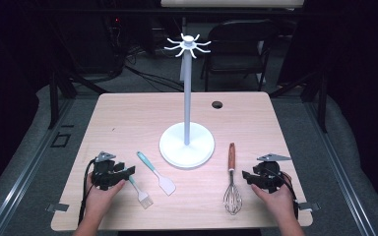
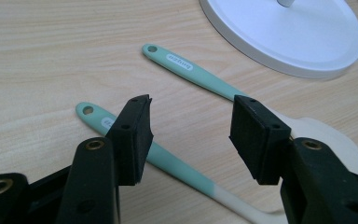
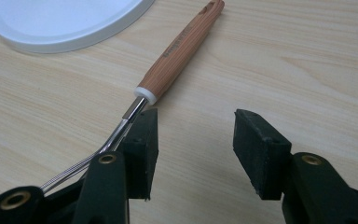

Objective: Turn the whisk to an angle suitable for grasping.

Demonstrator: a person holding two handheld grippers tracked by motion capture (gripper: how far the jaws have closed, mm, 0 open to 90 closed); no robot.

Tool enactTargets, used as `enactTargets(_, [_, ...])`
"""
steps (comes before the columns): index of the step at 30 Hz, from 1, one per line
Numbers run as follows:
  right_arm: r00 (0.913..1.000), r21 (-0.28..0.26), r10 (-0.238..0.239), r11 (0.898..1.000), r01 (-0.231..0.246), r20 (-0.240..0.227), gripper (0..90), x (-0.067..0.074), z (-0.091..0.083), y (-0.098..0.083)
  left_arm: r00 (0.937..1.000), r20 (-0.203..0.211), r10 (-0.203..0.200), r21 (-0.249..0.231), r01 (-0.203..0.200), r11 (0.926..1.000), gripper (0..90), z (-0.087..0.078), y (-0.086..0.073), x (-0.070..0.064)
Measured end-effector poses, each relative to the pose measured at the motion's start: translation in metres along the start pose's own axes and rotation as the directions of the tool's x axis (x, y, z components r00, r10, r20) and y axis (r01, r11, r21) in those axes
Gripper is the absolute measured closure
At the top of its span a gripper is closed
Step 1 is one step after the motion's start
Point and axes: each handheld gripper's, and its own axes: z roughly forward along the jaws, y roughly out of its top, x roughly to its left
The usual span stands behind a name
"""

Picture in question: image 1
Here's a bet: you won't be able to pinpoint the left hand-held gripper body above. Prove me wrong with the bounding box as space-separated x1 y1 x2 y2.
91 150 121 191

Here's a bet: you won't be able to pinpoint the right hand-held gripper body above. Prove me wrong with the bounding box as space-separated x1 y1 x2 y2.
253 152 292 194

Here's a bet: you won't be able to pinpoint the wooden handled wire whisk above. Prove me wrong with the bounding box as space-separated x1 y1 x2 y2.
222 142 243 216

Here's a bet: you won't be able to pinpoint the teal handled basting brush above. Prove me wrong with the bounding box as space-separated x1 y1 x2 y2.
123 166 155 209

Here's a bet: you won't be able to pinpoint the teal handled white spatula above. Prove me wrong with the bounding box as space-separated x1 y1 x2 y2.
136 150 177 197

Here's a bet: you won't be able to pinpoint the white utensil stand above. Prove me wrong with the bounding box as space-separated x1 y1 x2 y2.
158 32 216 170

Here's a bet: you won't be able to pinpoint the person's left hand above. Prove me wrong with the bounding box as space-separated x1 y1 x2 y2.
84 179 127 219

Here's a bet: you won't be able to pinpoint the person's right hand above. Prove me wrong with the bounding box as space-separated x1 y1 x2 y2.
250 172 296 224

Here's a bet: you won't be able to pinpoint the black folding chair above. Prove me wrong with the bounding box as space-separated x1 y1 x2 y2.
200 19 279 92

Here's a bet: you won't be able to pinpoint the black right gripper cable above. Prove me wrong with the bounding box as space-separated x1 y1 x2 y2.
265 168 299 219

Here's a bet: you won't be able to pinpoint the grey metal table bracket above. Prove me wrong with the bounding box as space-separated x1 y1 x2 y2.
296 202 321 211
45 203 70 213

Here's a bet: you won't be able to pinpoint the aluminium floor rail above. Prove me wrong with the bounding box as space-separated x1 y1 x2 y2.
0 97 77 236
303 101 378 236

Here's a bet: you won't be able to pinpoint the black metal frame stand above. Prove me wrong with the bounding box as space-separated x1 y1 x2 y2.
47 70 107 131
269 70 329 134

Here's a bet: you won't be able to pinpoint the black floor cables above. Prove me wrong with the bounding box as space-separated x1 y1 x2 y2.
124 48 185 92

